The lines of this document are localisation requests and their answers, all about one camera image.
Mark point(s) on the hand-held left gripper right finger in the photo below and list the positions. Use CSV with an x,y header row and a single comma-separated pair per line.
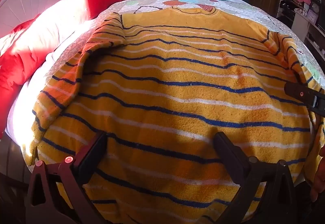
x,y
228,153

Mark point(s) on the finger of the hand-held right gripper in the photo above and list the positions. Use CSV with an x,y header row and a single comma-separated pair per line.
x,y
298,93

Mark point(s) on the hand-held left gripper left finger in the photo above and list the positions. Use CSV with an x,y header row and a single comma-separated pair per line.
x,y
92,156

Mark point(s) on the yellow striped sweater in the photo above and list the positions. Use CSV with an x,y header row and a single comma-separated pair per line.
x,y
177,102

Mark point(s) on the person's right hand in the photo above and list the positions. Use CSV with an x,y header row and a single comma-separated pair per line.
x,y
320,178

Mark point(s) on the cluttered shelf unit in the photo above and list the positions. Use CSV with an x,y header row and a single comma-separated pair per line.
x,y
302,21

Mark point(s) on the small table clock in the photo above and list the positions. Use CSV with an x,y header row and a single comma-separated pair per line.
x,y
314,9

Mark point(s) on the white patterned quilted bedspread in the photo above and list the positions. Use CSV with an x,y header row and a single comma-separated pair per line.
x,y
241,8

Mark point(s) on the white round headboard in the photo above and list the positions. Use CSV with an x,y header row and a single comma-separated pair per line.
x,y
30,0

